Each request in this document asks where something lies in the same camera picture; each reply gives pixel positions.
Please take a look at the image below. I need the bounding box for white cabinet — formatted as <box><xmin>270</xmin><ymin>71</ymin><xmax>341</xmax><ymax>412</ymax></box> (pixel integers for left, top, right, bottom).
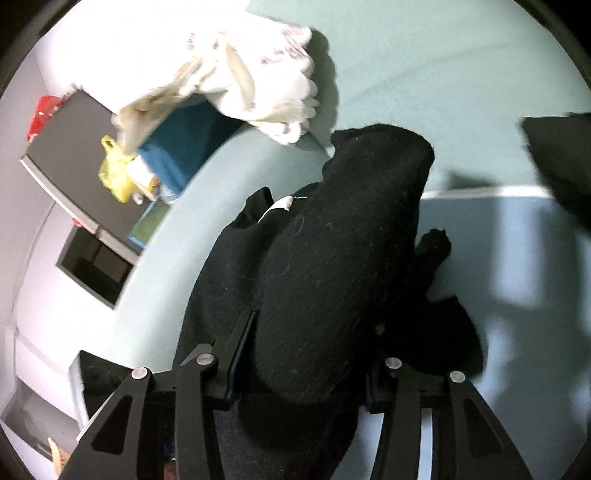
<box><xmin>0</xmin><ymin>203</ymin><xmax>134</xmax><ymax>462</ymax></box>

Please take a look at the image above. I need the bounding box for green book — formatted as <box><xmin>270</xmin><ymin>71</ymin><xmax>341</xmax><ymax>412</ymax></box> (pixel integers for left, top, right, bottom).
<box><xmin>127</xmin><ymin>200</ymin><xmax>171</xmax><ymax>247</ymax></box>

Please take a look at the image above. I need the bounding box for small white box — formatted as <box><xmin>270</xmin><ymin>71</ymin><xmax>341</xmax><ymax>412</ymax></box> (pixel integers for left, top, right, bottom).
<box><xmin>127</xmin><ymin>154</ymin><xmax>162</xmax><ymax>204</ymax></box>

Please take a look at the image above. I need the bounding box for red object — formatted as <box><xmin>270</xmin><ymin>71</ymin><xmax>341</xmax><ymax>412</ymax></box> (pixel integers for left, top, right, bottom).
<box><xmin>25</xmin><ymin>95</ymin><xmax>63</xmax><ymax>141</ymax></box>

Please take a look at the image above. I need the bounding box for teal cloth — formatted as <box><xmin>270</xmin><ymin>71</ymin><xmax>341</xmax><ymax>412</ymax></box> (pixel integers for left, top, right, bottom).
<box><xmin>136</xmin><ymin>99</ymin><xmax>245</xmax><ymax>199</ymax></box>

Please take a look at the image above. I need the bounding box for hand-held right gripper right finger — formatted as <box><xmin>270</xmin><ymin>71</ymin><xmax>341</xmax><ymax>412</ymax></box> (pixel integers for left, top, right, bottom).
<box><xmin>365</xmin><ymin>357</ymin><xmax>536</xmax><ymax>480</ymax></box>

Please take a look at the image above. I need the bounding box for green bed sheet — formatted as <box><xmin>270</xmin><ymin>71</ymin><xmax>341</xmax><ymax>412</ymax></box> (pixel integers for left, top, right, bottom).
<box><xmin>111</xmin><ymin>0</ymin><xmax>591</xmax><ymax>370</ymax></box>

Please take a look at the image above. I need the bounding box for dark grey desk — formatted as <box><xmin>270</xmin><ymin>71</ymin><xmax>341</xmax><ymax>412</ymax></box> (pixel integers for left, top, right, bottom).
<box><xmin>19</xmin><ymin>88</ymin><xmax>148</xmax><ymax>266</ymax></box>

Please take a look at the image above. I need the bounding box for black garment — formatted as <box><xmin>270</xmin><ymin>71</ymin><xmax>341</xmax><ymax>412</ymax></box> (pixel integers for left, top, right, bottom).
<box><xmin>76</xmin><ymin>112</ymin><xmax>591</xmax><ymax>480</ymax></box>

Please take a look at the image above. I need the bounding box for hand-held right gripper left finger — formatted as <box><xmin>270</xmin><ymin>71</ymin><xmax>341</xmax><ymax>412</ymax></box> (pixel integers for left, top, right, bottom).
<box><xmin>60</xmin><ymin>310</ymin><xmax>259</xmax><ymax>480</ymax></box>

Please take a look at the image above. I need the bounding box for white cloth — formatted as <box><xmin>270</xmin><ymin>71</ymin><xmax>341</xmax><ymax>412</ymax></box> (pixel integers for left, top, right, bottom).
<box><xmin>69</xmin><ymin>11</ymin><xmax>319</xmax><ymax>146</ymax></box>

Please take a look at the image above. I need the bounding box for yellow plastic bag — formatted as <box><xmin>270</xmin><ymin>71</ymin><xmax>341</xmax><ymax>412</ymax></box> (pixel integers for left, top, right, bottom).
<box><xmin>98</xmin><ymin>135</ymin><xmax>160</xmax><ymax>204</ymax></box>

